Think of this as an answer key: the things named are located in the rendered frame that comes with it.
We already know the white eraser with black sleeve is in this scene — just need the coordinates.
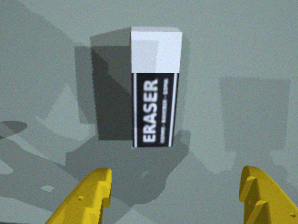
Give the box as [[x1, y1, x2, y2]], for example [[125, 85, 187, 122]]
[[131, 27, 182, 147]]

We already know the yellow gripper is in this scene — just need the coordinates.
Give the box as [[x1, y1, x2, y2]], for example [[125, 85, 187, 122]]
[[45, 165, 298, 224]]

